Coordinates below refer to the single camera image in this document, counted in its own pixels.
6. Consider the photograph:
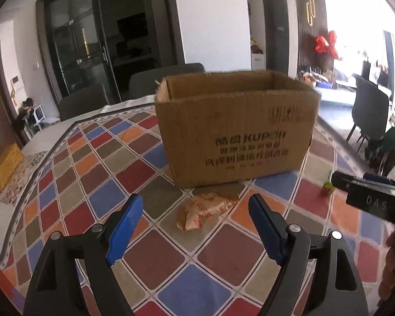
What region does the person's right hand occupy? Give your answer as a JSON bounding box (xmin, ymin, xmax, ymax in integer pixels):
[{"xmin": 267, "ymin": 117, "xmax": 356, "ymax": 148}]
[{"xmin": 378, "ymin": 230, "xmax": 395, "ymax": 307}]

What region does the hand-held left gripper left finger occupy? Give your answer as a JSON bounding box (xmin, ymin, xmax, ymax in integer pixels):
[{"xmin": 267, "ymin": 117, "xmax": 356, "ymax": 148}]
[{"xmin": 24, "ymin": 194, "xmax": 144, "ymax": 316}]

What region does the brown cardboard box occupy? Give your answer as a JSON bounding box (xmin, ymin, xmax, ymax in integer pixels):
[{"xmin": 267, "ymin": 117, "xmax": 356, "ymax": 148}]
[{"xmin": 155, "ymin": 70, "xmax": 322, "ymax": 189}]

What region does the patterned floor mat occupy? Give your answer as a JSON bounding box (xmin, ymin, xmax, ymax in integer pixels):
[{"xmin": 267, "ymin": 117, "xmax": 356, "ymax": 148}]
[{"xmin": 0, "ymin": 151, "xmax": 49, "ymax": 205}]

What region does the small green orange lollipop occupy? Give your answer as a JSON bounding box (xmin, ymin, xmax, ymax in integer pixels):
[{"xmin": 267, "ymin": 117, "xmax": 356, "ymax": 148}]
[{"xmin": 321, "ymin": 169, "xmax": 336, "ymax": 196}]

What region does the white table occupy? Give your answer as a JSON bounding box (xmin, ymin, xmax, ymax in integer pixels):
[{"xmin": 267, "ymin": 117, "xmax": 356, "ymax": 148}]
[{"xmin": 316, "ymin": 81, "xmax": 357, "ymax": 107}]

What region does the grey dining chair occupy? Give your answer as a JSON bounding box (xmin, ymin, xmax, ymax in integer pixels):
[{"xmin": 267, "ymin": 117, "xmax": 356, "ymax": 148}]
[
  {"xmin": 59, "ymin": 84, "xmax": 110, "ymax": 122},
  {"xmin": 128, "ymin": 62, "xmax": 206, "ymax": 101}
]

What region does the small white stool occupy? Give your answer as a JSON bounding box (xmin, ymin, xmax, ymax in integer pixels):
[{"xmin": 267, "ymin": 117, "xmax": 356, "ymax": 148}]
[{"xmin": 32, "ymin": 103, "xmax": 47, "ymax": 130}]

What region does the dark interior door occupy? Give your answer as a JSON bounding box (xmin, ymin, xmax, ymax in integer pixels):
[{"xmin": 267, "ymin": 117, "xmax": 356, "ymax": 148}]
[{"xmin": 261, "ymin": 0, "xmax": 290, "ymax": 73}]

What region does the gold wall ornament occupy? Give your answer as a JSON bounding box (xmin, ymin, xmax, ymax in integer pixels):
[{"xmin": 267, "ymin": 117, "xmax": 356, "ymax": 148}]
[{"xmin": 304, "ymin": 0, "xmax": 317, "ymax": 27}]

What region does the black framed glass door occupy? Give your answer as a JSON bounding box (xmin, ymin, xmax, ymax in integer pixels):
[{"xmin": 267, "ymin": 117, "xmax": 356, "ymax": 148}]
[{"xmin": 36, "ymin": 0, "xmax": 121, "ymax": 104}]

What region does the red bow decoration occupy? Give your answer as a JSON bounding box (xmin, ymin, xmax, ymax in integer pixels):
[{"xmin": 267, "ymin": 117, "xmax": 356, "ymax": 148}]
[{"xmin": 314, "ymin": 30, "xmax": 343, "ymax": 61}]

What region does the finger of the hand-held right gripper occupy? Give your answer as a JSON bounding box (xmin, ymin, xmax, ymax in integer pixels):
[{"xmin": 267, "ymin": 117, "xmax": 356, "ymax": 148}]
[
  {"xmin": 331, "ymin": 171, "xmax": 395, "ymax": 219},
  {"xmin": 364, "ymin": 172, "xmax": 395, "ymax": 186}
]

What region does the tan orange snack bag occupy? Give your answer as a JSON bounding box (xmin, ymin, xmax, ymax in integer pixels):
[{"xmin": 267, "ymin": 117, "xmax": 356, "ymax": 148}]
[{"xmin": 176, "ymin": 191, "xmax": 241, "ymax": 233}]

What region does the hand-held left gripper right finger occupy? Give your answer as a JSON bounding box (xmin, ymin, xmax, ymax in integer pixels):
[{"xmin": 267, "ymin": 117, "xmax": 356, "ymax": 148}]
[{"xmin": 248, "ymin": 194, "xmax": 369, "ymax": 316}]

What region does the dark grey armchair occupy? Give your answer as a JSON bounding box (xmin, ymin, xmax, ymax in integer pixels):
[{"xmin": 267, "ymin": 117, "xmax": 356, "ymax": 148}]
[{"xmin": 345, "ymin": 72, "xmax": 393, "ymax": 152}]

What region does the colourful checked tablecloth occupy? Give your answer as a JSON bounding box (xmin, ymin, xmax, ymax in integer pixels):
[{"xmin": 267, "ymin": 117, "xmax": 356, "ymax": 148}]
[{"xmin": 0, "ymin": 103, "xmax": 395, "ymax": 316}]

